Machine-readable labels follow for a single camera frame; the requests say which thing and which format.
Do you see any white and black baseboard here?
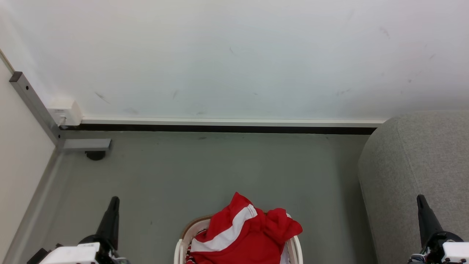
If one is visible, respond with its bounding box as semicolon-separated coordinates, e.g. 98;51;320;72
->
60;117;388;135

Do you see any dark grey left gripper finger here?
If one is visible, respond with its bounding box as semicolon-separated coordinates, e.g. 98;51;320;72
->
96;196;121;250

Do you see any white wall outlet box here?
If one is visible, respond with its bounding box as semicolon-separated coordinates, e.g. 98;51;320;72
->
47;99;83;127

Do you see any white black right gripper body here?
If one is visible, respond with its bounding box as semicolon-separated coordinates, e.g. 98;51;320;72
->
408;231;469;264

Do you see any red garment with white stripe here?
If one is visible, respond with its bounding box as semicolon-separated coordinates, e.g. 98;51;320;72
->
190;192;303;264

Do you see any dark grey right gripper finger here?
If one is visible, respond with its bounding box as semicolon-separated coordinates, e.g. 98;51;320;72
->
417;194;444;248

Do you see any grey metal frame post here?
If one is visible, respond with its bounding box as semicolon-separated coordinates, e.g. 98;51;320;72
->
9;71;64;151

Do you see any grey metal foot bracket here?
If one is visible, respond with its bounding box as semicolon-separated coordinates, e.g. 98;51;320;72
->
62;138;112;152

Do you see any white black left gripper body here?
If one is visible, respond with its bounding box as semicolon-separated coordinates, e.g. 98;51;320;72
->
26;235;129;264

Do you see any grey fabric sofa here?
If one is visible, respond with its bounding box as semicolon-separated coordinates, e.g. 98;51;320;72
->
358;110;469;264

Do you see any white plastic laundry basket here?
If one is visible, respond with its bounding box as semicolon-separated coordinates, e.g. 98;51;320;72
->
174;215;304;264

